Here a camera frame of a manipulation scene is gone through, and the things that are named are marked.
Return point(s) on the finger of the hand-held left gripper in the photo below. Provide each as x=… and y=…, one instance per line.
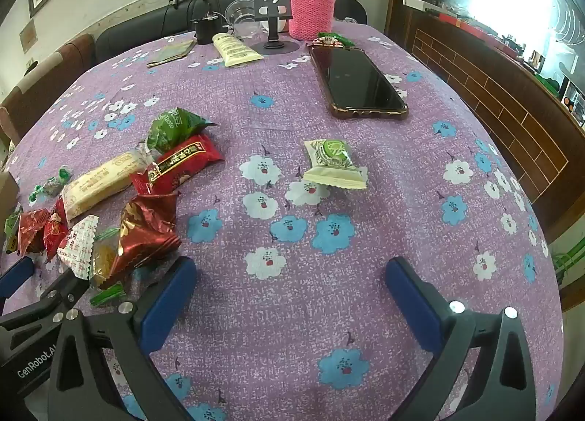
x=61, y=288
x=16, y=273

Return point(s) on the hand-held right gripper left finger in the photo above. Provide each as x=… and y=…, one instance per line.
x=169, y=302

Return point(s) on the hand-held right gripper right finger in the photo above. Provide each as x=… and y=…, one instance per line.
x=411, y=306

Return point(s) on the white red-print snack packet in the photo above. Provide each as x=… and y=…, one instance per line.
x=80, y=247

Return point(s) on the small green packet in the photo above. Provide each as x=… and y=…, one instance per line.
x=11, y=224

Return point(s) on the dark red foil snack packet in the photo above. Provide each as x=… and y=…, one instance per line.
x=146, y=229

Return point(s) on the cardboard box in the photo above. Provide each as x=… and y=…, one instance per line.
x=7, y=194

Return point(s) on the green white candy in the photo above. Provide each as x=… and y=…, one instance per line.
x=52, y=181

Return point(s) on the cream long snack packet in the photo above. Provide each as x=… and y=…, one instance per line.
x=98, y=183

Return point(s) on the yellow candy green wrapper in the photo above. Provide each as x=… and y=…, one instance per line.
x=103, y=263

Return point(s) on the purple floral tablecloth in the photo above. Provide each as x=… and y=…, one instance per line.
x=283, y=311

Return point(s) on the green rack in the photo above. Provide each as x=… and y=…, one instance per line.
x=566, y=261

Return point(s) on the white green snack packet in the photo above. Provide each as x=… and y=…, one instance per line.
x=333, y=160

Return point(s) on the brown chair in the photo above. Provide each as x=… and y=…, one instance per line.
x=41, y=78

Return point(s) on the black smartphone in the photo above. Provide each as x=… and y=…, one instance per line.
x=356, y=78

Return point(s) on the cream tube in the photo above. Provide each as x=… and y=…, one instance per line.
x=235, y=51

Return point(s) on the black sofa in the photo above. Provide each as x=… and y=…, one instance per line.
x=137, y=28

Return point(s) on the black cup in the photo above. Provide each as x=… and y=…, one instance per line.
x=208, y=30

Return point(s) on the green red wrapped candy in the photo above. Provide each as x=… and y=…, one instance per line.
x=329, y=40

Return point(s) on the wooden wall panel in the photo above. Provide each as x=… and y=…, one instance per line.
x=502, y=96

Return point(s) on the small wall sign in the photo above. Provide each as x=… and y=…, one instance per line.
x=27, y=36

